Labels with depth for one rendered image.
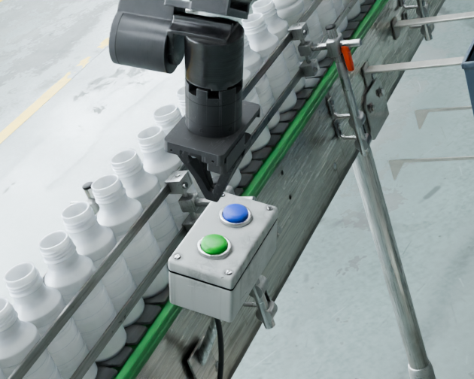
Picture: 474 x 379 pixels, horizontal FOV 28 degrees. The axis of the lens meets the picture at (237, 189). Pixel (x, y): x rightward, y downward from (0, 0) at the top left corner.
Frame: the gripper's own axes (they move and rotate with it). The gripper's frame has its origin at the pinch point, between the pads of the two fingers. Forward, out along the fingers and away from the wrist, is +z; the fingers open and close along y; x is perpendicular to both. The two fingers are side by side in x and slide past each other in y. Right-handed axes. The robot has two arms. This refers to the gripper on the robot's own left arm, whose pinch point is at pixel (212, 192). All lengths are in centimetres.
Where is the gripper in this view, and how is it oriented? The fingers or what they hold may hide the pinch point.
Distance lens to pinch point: 101.2
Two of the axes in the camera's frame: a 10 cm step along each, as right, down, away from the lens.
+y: -3.9, 5.6, -7.3
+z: -0.2, 7.9, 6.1
